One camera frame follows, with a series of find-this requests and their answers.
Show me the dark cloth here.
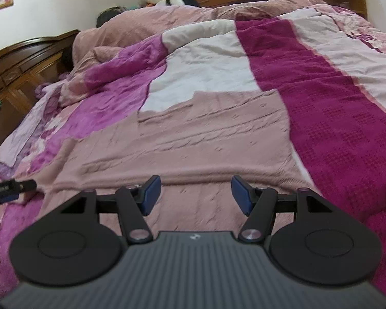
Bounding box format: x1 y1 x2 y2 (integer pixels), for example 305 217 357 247
96 6 127 28

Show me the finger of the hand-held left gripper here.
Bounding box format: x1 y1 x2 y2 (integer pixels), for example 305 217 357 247
17 179 38 194

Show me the pink cable-knit sweater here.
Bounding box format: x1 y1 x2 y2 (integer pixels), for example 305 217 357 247
26 89 312 232

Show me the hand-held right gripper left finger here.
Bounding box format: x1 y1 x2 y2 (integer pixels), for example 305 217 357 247
60 174 162 244

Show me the magenta floral patchwork quilt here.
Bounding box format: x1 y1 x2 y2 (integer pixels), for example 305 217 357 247
0 6 386 300

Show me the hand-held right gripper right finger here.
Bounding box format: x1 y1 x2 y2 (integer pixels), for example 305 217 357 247
231 175 333 243

